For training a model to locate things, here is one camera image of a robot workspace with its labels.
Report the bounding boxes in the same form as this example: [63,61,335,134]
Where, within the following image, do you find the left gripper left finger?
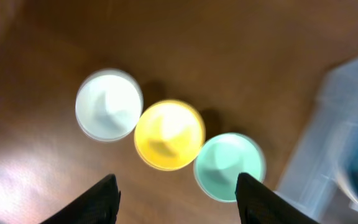
[42,174,121,224]

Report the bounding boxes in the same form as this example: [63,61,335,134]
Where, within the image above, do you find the yellow small bowl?
[134,100,206,171]

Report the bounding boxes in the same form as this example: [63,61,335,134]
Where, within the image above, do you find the white small bowl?
[75,68,144,142]

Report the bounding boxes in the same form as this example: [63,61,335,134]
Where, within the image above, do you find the green small bowl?
[193,133,267,203]

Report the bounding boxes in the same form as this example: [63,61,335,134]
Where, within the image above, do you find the clear plastic storage bin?
[277,57,358,223]

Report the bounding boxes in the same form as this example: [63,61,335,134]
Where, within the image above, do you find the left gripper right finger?
[236,172,318,224]

